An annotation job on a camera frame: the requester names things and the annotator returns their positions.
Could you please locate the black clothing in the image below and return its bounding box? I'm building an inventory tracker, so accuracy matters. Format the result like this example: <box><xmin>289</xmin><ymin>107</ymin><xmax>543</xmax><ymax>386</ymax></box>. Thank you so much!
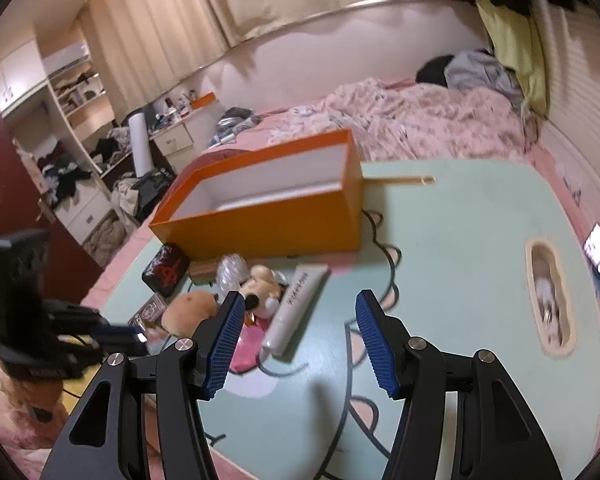
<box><xmin>415</xmin><ymin>54</ymin><xmax>463</xmax><ymax>84</ymax></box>

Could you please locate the black clothes heap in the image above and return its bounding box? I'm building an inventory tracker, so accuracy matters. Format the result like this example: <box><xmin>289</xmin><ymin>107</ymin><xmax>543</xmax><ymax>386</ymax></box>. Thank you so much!
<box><xmin>92</xmin><ymin>127</ymin><xmax>133</xmax><ymax>161</ymax></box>

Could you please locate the cream plush dog toy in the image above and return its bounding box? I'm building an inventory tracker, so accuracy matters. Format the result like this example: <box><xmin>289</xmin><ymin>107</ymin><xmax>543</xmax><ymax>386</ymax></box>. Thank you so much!
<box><xmin>239</xmin><ymin>264</ymin><xmax>287</xmax><ymax>320</ymax></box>

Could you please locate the yellow-green cloth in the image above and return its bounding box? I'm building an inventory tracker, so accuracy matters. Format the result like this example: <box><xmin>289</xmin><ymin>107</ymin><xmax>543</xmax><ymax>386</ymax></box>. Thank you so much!
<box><xmin>474</xmin><ymin>0</ymin><xmax>551</xmax><ymax>118</ymax></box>

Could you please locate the bubble wrap bundle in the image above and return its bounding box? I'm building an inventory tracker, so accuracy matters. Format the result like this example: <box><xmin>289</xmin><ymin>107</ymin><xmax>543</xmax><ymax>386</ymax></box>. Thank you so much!
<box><xmin>214</xmin><ymin>254</ymin><xmax>255</xmax><ymax>306</ymax></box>

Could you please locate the white paper roll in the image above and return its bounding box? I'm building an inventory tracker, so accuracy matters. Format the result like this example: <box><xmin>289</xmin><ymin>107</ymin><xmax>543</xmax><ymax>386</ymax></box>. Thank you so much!
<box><xmin>128</xmin><ymin>111</ymin><xmax>155</xmax><ymax>177</ymax></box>

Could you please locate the tan plush toy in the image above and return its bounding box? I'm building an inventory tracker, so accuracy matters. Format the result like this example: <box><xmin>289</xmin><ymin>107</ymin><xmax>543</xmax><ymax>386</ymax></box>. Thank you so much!
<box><xmin>161</xmin><ymin>291</ymin><xmax>218</xmax><ymax>337</ymax></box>

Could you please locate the white slatted panel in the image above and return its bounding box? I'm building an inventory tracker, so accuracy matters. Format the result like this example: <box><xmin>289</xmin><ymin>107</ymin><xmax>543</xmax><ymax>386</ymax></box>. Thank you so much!
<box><xmin>527</xmin><ymin>7</ymin><xmax>600</xmax><ymax>221</ymax></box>

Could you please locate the black case with red print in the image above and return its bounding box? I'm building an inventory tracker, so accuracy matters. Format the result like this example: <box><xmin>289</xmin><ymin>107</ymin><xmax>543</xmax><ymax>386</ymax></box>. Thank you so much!
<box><xmin>141</xmin><ymin>241</ymin><xmax>189</xmax><ymax>297</ymax></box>

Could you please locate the grey clothing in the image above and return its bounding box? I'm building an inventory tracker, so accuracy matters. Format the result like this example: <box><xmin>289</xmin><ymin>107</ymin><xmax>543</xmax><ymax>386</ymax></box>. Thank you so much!
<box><xmin>444</xmin><ymin>49</ymin><xmax>526</xmax><ymax>108</ymax></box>

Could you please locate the white crumpled cloth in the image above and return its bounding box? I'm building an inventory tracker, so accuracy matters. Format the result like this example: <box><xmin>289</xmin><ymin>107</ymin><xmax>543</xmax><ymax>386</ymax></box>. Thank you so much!
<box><xmin>111</xmin><ymin>174</ymin><xmax>143</xmax><ymax>223</ymax></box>

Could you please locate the black bag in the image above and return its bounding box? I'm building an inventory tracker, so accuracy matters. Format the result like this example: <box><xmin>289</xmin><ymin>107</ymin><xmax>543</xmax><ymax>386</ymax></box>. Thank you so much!
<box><xmin>129</xmin><ymin>169</ymin><xmax>177</xmax><ymax>211</ymax></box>

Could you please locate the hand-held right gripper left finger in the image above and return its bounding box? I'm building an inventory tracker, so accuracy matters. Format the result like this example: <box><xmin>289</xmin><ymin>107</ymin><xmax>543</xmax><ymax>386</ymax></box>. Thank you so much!
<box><xmin>40</xmin><ymin>290</ymin><xmax>246</xmax><ymax>480</ymax></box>

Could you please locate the white tube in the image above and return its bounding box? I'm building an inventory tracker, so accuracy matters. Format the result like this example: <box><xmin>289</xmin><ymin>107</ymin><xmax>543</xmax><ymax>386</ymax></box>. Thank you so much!
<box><xmin>261</xmin><ymin>265</ymin><xmax>332</xmax><ymax>357</ymax></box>

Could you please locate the pile of crumpled clothes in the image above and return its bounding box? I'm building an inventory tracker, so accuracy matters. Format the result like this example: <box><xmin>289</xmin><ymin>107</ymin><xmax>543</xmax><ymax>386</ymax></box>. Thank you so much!
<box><xmin>211</xmin><ymin>106</ymin><xmax>262</xmax><ymax>147</ymax></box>

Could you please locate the pile of dark clothes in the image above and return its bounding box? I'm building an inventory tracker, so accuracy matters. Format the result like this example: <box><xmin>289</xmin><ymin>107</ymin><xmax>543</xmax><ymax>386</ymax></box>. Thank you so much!
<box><xmin>35</xmin><ymin>152</ymin><xmax>95</xmax><ymax>206</ymax></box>

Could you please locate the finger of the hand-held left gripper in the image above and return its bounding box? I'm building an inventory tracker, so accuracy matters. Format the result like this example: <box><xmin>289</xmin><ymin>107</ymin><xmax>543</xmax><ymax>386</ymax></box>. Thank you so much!
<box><xmin>94</xmin><ymin>324</ymin><xmax>149</xmax><ymax>346</ymax></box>

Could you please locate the white nightstand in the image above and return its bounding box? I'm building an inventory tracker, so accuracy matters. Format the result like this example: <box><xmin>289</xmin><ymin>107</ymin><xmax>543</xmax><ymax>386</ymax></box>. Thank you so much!
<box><xmin>149</xmin><ymin>122</ymin><xmax>197</xmax><ymax>160</ymax></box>

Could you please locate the patterned foil packet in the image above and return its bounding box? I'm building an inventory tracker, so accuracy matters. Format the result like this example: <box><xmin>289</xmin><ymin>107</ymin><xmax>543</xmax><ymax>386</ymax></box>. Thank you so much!
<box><xmin>127</xmin><ymin>294</ymin><xmax>170</xmax><ymax>333</ymax></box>

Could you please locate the group of small bottles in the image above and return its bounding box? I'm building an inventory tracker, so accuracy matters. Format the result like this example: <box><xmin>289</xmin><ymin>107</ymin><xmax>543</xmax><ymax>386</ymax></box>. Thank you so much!
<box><xmin>150</xmin><ymin>89</ymin><xmax>198</xmax><ymax>126</ymax></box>

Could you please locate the floral pink blanket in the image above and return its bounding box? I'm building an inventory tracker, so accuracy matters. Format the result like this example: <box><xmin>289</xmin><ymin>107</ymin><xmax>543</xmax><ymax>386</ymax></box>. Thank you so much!
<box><xmin>267</xmin><ymin>79</ymin><xmax>536</xmax><ymax>163</ymax></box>

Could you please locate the white upper cabinet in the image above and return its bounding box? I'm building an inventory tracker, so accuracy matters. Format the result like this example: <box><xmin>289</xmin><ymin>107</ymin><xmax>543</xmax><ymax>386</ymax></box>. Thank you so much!
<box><xmin>0</xmin><ymin>40</ymin><xmax>48</xmax><ymax>113</ymax></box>

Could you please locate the orange cardboard box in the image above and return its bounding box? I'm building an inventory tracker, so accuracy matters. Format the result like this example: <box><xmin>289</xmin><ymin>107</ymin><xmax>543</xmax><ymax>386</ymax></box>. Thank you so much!
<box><xmin>148</xmin><ymin>129</ymin><xmax>365</xmax><ymax>261</ymax></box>

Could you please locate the dark red door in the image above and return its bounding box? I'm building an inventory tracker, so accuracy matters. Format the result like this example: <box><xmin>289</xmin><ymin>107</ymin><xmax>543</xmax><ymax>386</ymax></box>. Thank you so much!
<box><xmin>0</xmin><ymin>102</ymin><xmax>105</xmax><ymax>306</ymax></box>

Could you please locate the white shelf unit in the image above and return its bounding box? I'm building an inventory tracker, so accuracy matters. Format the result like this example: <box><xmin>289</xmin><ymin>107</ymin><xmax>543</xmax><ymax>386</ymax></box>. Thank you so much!
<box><xmin>37</xmin><ymin>42</ymin><xmax>131</xmax><ymax>241</ymax></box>

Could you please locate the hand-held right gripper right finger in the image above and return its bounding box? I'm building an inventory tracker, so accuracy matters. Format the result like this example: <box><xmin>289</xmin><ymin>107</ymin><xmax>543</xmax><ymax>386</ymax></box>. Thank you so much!
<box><xmin>355</xmin><ymin>289</ymin><xmax>563</xmax><ymax>480</ymax></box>

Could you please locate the person's left hand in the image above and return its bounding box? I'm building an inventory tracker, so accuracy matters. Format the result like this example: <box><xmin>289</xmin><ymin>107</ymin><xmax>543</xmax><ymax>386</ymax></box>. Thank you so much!
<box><xmin>2</xmin><ymin>379</ymin><xmax>66</xmax><ymax>423</ymax></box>

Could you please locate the pink bed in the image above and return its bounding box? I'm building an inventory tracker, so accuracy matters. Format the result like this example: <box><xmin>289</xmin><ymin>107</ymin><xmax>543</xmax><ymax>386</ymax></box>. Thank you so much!
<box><xmin>80</xmin><ymin>77</ymin><xmax>598</xmax><ymax>311</ymax></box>

